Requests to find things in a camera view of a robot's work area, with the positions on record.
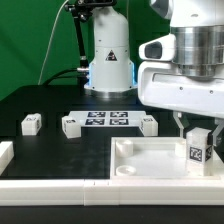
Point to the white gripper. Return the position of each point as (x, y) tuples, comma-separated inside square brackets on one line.
[(161, 85)]

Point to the white square tabletop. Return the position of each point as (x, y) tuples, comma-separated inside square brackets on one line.
[(151, 158)]

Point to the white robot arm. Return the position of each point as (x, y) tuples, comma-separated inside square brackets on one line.
[(182, 71)]

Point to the paper sheet with markers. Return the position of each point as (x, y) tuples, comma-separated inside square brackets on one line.
[(107, 118)]

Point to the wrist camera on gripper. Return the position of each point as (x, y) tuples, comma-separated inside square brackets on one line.
[(160, 49)]

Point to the black camera stand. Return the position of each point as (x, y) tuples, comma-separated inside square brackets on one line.
[(81, 11)]

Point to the white fence left wall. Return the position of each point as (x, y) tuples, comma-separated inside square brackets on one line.
[(6, 154)]

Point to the white fence wall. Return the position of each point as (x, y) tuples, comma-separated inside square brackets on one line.
[(6, 154), (106, 192)]

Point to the white fence front wall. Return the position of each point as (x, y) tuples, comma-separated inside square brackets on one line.
[(106, 192)]

